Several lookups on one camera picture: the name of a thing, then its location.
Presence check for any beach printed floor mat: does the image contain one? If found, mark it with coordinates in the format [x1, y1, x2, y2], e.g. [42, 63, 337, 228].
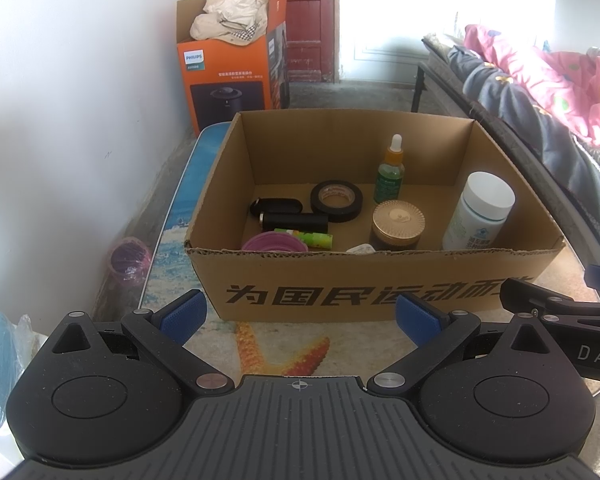
[141, 121, 600, 376]

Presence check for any clear plastic bag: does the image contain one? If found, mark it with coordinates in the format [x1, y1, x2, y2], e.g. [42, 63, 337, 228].
[15, 314, 48, 361]

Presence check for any black tape roll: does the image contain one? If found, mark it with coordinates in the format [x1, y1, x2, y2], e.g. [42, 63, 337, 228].
[310, 180, 365, 223]

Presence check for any black cylinder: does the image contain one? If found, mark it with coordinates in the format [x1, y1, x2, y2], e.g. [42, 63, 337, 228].
[259, 212, 329, 234]

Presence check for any pink collapsible bowl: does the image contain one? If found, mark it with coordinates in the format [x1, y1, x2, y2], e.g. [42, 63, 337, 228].
[241, 231, 309, 253]

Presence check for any black oval key fob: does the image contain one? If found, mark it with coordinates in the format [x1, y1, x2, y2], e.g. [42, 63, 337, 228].
[250, 197, 304, 219]

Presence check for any brown cardboard box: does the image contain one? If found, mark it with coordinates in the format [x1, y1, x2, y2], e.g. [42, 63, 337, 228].
[184, 110, 567, 323]

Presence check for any purple plastic cup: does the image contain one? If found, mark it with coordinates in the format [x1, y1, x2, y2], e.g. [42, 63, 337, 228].
[109, 236, 152, 287]

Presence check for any beige cloth hat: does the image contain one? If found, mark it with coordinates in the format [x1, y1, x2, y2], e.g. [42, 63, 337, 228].
[189, 0, 271, 43]

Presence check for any gold ribbed lid jar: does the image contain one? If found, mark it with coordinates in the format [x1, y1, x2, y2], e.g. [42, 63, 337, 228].
[370, 200, 426, 252]

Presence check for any orange appliance box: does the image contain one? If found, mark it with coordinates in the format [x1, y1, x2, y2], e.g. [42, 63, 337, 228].
[176, 0, 291, 136]

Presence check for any green printed small tube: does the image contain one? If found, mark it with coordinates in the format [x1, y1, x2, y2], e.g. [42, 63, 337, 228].
[274, 228, 334, 250]

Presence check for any grey blanket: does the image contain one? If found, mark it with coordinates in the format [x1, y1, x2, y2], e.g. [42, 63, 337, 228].
[447, 44, 600, 281]

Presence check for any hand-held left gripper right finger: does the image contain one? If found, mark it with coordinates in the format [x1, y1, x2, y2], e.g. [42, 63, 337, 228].
[367, 293, 557, 397]

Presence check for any red wooden door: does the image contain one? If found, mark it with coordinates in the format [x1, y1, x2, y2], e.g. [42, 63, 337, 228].
[211, 0, 340, 83]

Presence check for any pink patterned blanket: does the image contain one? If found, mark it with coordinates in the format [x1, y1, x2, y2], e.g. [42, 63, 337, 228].
[462, 22, 600, 148]

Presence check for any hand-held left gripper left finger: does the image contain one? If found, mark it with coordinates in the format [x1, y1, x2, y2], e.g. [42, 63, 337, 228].
[44, 288, 235, 397]

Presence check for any white pill bottle green label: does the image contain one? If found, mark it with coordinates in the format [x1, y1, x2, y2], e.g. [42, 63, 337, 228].
[441, 171, 517, 251]

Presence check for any green dropper bottle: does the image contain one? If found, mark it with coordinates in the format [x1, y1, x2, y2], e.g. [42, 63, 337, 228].
[373, 134, 406, 205]

